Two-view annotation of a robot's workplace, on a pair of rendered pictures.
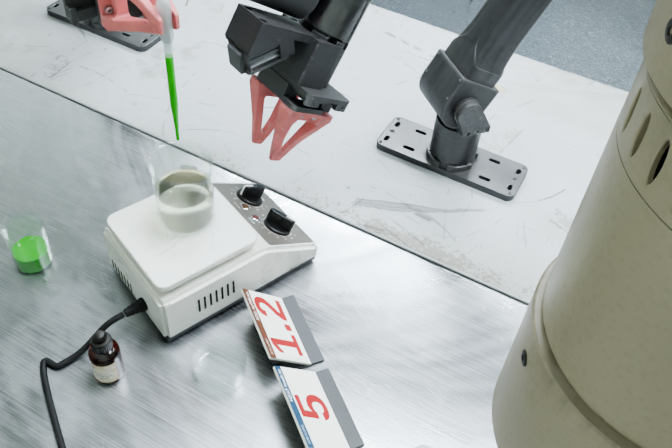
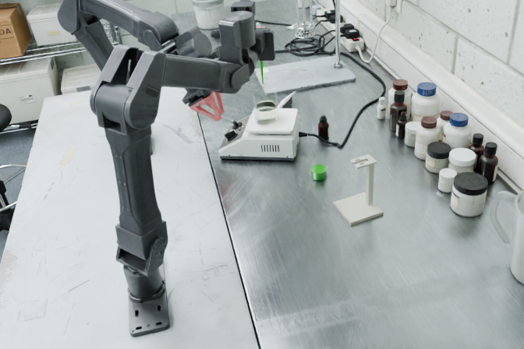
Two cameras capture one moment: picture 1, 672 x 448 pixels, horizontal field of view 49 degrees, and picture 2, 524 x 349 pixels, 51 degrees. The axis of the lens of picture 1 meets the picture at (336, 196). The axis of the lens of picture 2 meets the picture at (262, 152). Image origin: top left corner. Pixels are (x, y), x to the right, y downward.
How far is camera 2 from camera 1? 169 cm
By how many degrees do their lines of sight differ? 88
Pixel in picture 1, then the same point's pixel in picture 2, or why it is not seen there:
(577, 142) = (91, 125)
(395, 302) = (226, 117)
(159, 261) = (289, 114)
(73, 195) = (281, 192)
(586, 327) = not seen: outside the picture
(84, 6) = (267, 53)
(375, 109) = not seen: hidden behind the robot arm
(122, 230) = (291, 125)
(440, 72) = not seen: hidden behind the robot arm
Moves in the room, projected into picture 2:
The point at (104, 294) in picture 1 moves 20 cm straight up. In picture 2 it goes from (305, 156) to (302, 85)
